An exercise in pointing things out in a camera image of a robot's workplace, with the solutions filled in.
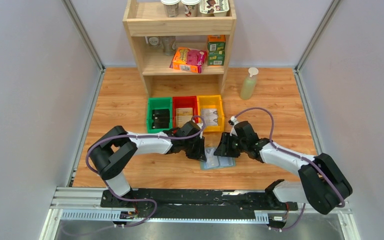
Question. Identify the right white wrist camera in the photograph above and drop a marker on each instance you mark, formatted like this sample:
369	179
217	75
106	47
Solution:
233	121

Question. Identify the chocolate pudding pack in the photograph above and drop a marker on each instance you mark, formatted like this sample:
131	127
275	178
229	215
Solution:
216	8

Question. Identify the tan cards in red bin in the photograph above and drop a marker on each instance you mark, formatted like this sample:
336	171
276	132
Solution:
183	115

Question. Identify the clear glass on shelf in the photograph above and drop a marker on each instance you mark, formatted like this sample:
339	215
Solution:
169	45

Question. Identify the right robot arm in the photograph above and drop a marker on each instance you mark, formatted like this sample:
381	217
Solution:
321	183

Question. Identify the green orange carton box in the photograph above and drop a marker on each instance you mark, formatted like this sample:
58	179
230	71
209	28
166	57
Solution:
216	45

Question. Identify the yellow plastic bin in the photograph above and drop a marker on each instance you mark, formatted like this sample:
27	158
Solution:
210	107

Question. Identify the white credit card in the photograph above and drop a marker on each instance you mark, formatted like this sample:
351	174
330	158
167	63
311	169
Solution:
211	120
211	159

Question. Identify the green soap bottle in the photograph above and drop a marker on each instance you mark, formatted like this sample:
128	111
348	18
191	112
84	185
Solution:
249	83

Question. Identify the glass jar on shelf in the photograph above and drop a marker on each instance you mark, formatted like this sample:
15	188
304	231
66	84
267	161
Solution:
153	41

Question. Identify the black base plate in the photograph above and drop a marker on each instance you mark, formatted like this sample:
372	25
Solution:
197	203

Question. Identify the left yogurt cup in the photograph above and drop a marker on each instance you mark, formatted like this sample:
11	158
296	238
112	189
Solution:
171	8

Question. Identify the middle yogurt cup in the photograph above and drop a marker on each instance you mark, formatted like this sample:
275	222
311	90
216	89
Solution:
191	7

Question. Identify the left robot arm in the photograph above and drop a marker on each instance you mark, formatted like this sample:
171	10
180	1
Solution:
112	152

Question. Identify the grey-green card holder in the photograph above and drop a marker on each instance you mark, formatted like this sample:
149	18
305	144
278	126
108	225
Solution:
225	162

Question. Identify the wooden shelf unit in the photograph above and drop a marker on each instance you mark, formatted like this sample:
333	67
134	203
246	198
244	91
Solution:
181	38

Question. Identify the green plastic bin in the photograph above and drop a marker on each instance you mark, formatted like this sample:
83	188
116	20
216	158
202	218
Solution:
157	103

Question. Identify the white card in yellow bin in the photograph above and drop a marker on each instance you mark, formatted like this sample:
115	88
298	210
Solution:
209	112

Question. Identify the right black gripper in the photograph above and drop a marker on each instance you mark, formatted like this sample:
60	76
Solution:
223	149

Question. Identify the orange pink snack box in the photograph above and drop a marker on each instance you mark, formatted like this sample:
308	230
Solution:
189	60

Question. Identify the yogurt cup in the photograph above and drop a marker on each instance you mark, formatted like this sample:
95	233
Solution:
191	7
171	8

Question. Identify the black cards in green bin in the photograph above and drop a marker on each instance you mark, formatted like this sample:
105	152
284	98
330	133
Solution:
160	118

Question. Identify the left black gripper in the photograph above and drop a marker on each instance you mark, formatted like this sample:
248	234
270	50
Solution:
200	154

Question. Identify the red plastic bin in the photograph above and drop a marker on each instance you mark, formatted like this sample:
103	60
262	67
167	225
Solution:
184	101

